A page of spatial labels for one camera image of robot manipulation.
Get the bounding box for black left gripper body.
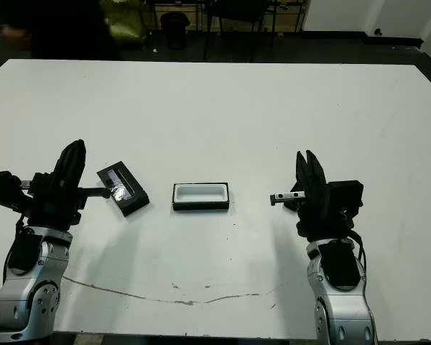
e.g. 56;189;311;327
19;171;111;231

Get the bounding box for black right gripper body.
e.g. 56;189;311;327
269;179;357;242

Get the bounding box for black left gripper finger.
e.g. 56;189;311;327
70;138;88;190
55;141;77;190

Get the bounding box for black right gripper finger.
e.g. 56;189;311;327
295;150;310;203
305;149;332;203

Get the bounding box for black box lid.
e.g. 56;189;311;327
96;160;152;218

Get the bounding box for black box with white tray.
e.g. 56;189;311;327
171;182;231;213

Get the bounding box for person's blurred hand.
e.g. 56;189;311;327
2;25;32;50

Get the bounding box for person in dark clothes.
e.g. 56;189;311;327
2;0;125;61

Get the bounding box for yellow-green bag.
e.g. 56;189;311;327
103;0;145;41

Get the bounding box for black trash bin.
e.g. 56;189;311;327
159;11;191;51

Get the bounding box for black chair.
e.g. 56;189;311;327
203;0;278;63

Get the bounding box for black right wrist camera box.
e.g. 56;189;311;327
329;179;364;217

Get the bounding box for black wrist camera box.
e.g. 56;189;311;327
0;171;30;217
329;179;364;217

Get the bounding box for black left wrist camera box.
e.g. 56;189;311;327
0;171;30;217

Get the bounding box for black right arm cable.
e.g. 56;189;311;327
344;229;368;270

